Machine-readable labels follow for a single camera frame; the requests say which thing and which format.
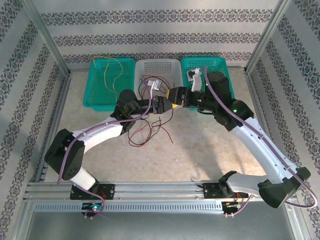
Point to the teal plastic basket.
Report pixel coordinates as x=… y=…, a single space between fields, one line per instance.
x=97 y=95
x=190 y=62

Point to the metal frame post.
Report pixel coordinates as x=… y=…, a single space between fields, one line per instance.
x=268 y=37
x=49 y=37

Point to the small controller board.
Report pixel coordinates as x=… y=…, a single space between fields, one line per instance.
x=93 y=207
x=228 y=204

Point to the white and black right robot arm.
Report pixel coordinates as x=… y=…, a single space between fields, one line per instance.
x=257 y=142

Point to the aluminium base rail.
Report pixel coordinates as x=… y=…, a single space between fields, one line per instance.
x=160 y=191

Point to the white plastic basket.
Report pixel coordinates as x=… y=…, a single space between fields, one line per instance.
x=160 y=67

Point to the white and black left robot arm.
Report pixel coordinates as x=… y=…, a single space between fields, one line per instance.
x=100 y=133

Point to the grey metal panel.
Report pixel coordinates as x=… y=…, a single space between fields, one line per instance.
x=160 y=227

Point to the metal side frame rail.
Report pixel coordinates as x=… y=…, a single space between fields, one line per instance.
x=251 y=82
x=57 y=112

